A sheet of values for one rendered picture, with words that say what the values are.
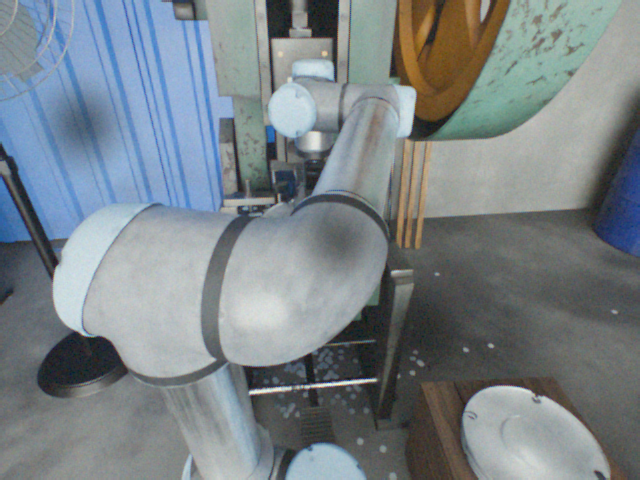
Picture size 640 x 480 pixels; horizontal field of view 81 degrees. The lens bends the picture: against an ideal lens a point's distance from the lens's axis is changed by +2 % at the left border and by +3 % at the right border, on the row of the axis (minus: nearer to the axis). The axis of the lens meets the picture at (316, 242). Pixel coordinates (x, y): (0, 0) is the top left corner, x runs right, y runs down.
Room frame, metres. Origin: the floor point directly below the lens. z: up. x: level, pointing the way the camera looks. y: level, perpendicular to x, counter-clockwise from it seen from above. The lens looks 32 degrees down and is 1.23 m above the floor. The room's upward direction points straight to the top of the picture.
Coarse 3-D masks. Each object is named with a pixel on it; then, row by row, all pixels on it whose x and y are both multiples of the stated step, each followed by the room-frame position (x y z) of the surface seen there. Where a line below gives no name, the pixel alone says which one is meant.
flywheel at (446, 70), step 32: (416, 0) 1.30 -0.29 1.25; (448, 0) 1.08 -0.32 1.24; (480, 0) 0.98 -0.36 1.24; (416, 32) 1.27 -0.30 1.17; (448, 32) 1.05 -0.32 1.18; (480, 32) 0.89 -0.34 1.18; (416, 64) 1.22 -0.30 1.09; (448, 64) 1.02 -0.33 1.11; (480, 64) 0.80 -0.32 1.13; (416, 96) 1.10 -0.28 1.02; (448, 96) 0.91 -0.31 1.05
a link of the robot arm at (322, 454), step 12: (324, 444) 0.31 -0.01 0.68; (288, 456) 0.30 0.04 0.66; (300, 456) 0.29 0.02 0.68; (312, 456) 0.29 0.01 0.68; (324, 456) 0.29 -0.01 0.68; (336, 456) 0.29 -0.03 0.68; (348, 456) 0.29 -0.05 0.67; (288, 468) 0.28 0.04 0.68; (300, 468) 0.27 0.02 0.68; (312, 468) 0.27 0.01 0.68; (324, 468) 0.28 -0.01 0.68; (336, 468) 0.28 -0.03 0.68; (348, 468) 0.28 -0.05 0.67; (360, 468) 0.28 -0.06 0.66
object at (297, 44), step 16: (288, 32) 0.99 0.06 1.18; (304, 32) 0.99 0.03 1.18; (272, 48) 0.94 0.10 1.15; (288, 48) 0.94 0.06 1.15; (304, 48) 0.95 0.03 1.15; (320, 48) 0.95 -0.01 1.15; (272, 64) 0.94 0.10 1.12; (288, 64) 0.94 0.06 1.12; (272, 80) 0.94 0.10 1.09; (288, 80) 0.94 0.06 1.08; (288, 144) 0.91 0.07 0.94; (288, 160) 0.91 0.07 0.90
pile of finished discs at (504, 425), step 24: (480, 408) 0.57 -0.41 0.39; (504, 408) 0.57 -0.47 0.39; (528, 408) 0.57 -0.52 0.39; (552, 408) 0.57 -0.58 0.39; (480, 432) 0.50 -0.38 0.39; (504, 432) 0.50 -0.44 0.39; (528, 432) 0.50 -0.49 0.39; (552, 432) 0.51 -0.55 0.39; (576, 432) 0.51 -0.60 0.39; (480, 456) 0.45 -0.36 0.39; (504, 456) 0.45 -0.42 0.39; (528, 456) 0.45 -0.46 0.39; (552, 456) 0.45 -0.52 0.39; (576, 456) 0.45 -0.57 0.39; (600, 456) 0.45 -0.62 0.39
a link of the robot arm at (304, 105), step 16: (304, 80) 0.64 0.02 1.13; (272, 96) 0.59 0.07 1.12; (288, 96) 0.57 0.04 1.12; (304, 96) 0.57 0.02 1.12; (320, 96) 0.59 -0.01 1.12; (336, 96) 0.58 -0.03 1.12; (272, 112) 0.58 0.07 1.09; (288, 112) 0.57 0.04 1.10; (304, 112) 0.57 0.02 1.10; (320, 112) 0.58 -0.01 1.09; (336, 112) 0.57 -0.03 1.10; (288, 128) 0.57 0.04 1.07; (304, 128) 0.57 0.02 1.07; (320, 128) 0.59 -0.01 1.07; (336, 128) 0.58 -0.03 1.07
